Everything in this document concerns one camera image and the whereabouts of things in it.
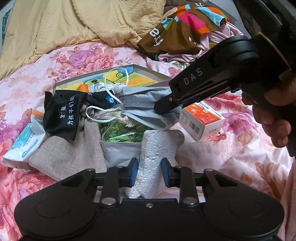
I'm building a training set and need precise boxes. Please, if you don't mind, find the grey disposable face mask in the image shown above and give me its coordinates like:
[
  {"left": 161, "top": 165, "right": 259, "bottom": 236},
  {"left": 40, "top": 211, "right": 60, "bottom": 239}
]
[{"left": 113, "top": 84, "right": 181, "bottom": 130}]

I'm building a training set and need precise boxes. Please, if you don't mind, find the white foam sheet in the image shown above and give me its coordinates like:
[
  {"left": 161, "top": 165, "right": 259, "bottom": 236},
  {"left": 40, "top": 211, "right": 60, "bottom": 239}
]
[{"left": 125, "top": 130, "right": 185, "bottom": 199}]

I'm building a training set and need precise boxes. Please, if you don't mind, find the green patterned bag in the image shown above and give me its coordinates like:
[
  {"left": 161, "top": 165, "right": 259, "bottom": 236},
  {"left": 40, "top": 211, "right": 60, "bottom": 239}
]
[{"left": 98, "top": 120, "right": 152, "bottom": 143}]

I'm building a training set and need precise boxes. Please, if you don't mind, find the beige linen drawstring bag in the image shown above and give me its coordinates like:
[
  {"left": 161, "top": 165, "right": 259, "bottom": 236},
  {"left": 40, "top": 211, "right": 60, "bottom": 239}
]
[{"left": 29, "top": 110, "right": 107, "bottom": 181}]

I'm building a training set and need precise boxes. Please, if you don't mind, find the black printed pouch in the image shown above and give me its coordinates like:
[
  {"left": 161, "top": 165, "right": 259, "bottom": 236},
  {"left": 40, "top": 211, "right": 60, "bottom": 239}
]
[{"left": 43, "top": 90, "right": 116, "bottom": 141}]

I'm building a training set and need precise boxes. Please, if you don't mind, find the blue and white wipes pack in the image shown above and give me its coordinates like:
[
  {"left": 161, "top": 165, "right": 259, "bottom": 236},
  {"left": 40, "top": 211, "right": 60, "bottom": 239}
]
[{"left": 2, "top": 108, "right": 47, "bottom": 170}]

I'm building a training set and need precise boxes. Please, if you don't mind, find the person's right hand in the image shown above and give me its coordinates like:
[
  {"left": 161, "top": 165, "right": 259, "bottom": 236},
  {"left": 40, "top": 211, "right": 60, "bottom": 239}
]
[{"left": 242, "top": 75, "right": 295, "bottom": 148}]

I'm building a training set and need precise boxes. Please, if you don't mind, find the orange and white medicine box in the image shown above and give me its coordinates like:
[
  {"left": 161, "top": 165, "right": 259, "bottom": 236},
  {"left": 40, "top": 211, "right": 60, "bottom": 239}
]
[{"left": 179, "top": 101, "right": 225, "bottom": 142}]

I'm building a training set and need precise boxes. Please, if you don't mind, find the grey tray with cartoon picture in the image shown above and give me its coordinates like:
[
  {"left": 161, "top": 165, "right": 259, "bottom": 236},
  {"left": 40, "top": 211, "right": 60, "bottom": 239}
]
[{"left": 53, "top": 64, "right": 171, "bottom": 168}]

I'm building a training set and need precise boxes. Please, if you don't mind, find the pale pink garment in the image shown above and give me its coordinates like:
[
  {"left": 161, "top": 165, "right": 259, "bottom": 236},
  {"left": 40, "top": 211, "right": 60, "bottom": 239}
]
[{"left": 158, "top": 22, "right": 243, "bottom": 63}]

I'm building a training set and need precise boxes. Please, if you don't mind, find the brown multicolour garment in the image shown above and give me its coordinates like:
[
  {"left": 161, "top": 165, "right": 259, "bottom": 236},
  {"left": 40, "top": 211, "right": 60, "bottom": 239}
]
[{"left": 137, "top": 4, "right": 230, "bottom": 57}]

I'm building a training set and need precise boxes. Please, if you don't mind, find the pink floral bedspread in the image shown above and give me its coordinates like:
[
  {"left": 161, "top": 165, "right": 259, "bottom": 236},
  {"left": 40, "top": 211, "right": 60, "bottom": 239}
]
[{"left": 1, "top": 43, "right": 295, "bottom": 240}]

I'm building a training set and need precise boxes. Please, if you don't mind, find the tan dotted quilt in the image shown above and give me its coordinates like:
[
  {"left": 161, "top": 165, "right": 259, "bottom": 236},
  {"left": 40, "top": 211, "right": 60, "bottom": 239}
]
[{"left": 1, "top": 1, "right": 166, "bottom": 79}]

